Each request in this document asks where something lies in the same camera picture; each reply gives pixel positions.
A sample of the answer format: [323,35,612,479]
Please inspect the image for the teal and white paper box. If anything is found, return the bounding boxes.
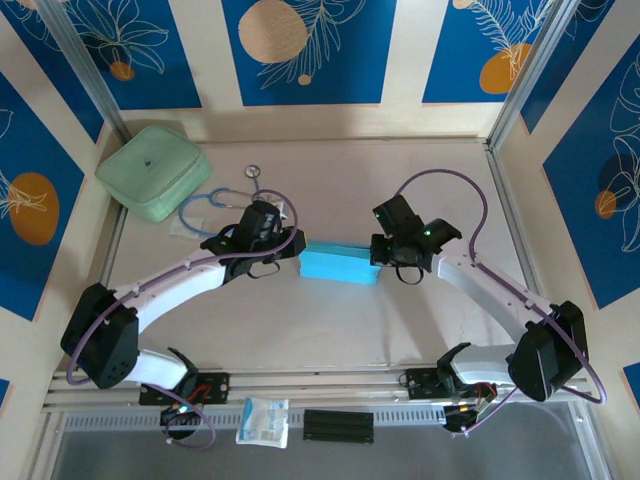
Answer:
[298,239,383,288]

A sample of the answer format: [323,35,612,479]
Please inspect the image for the black left controller board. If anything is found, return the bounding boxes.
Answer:
[159,403,203,442]

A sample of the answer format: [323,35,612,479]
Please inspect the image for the white gauze packet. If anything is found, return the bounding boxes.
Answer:
[235,396,291,448]

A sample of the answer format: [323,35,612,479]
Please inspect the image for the black controller board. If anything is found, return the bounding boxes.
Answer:
[441,399,496,439]
[159,403,203,442]

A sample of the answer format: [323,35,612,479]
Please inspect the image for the grey slotted cable duct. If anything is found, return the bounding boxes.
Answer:
[62,405,586,433]

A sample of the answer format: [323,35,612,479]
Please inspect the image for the aluminium right frame post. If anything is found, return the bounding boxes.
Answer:
[486,0,589,152]

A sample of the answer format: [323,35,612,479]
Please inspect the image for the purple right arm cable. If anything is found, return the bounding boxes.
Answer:
[394,168,609,436]

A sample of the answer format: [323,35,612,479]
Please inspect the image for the blue floral wall poster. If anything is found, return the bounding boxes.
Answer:
[221,0,399,108]
[519,0,640,134]
[0,0,107,146]
[541,37,640,311]
[59,0,203,112]
[421,0,557,105]
[0,72,87,323]

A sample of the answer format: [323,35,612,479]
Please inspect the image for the mint green zipped case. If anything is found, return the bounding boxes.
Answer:
[94,125,212,224]

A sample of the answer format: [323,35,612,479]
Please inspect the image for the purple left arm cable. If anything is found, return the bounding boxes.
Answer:
[67,188,307,451]

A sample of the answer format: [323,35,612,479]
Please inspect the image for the black right controller board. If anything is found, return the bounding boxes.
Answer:
[441,399,496,439]

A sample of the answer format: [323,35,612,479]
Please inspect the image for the aluminium front frame rail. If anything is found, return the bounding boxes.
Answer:
[42,360,594,414]

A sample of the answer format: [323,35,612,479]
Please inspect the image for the aluminium left side rail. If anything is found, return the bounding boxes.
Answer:
[72,207,129,372]

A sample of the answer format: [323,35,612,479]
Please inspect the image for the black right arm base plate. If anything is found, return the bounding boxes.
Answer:
[405,366,497,402]

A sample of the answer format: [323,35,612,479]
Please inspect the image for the aluminium right side rail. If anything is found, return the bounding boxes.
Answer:
[484,139,564,362]

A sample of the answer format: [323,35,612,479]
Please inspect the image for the aluminium left frame post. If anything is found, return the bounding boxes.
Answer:
[37,0,127,147]

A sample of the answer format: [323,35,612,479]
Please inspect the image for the blue stethoscope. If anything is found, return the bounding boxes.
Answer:
[178,164,266,238]

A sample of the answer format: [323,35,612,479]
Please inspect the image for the black ribbed block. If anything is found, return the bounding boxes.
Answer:
[302,408,376,446]

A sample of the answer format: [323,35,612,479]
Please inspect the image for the aluminium frame post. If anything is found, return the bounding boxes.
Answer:
[486,0,589,152]
[37,0,127,147]

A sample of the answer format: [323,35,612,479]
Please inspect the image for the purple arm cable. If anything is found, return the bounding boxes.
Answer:
[394,168,609,436]
[67,188,307,451]

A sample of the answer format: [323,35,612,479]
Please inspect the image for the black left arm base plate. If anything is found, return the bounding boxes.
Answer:
[138,371,232,407]

